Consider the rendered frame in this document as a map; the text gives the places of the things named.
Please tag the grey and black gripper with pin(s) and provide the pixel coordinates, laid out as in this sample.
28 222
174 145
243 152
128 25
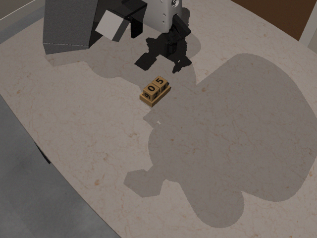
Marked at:
163 16

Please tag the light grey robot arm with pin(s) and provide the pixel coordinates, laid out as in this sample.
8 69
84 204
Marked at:
114 22

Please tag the wooden tray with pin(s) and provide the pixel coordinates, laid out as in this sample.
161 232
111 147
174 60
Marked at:
151 104

